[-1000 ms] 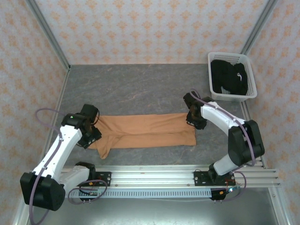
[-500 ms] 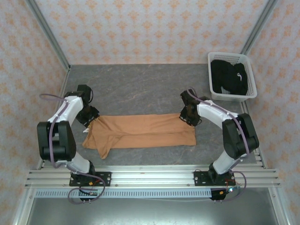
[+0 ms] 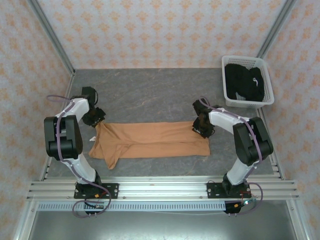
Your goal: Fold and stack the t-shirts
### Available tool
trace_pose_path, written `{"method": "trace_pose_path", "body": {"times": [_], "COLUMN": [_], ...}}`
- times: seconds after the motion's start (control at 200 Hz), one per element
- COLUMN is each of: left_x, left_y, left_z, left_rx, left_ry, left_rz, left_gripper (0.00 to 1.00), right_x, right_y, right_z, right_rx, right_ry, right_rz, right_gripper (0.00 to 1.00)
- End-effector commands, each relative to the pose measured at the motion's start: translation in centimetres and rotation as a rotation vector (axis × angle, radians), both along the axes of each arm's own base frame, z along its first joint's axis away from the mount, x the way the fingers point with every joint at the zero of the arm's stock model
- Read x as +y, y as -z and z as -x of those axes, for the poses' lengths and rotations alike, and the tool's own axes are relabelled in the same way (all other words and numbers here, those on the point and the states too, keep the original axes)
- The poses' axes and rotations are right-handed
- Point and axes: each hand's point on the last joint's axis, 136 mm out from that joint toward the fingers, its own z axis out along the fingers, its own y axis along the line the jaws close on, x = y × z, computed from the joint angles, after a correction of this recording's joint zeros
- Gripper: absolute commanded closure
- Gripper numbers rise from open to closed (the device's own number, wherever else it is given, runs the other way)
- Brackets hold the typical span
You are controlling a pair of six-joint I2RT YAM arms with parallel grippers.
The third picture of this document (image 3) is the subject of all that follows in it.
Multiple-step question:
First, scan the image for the slotted grey cable duct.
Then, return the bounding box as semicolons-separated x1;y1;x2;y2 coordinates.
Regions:
37;201;227;212

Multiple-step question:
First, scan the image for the grey metal sheet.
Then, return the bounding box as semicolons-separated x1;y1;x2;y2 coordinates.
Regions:
26;211;300;240

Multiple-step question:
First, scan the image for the aluminium frame post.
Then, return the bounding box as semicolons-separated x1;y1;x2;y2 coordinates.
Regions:
26;0;76;76
256;0;299;60

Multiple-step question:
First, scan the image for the black t-shirt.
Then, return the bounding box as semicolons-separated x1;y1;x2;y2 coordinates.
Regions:
224;63;265;103

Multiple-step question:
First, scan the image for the aluminium mounting rail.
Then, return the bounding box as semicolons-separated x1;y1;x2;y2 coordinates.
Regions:
26;176;300;201

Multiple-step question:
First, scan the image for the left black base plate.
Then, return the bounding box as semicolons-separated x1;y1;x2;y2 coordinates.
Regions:
73;183;119;200

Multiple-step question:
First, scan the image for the white plastic laundry basket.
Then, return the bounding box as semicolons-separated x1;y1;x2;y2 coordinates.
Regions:
221;55;275;109

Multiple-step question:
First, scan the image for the orange cartoon print t-shirt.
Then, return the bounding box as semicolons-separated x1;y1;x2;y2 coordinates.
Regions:
88;120;211;171

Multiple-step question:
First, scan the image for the small circuit board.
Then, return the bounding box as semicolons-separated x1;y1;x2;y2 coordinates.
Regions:
84;203;106;211
234;198;257;208

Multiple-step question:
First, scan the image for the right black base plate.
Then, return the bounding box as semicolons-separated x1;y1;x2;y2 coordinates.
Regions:
206;181;252;200

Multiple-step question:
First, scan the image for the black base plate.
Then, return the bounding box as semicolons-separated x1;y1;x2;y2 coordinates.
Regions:
206;181;252;200
73;183;119;200

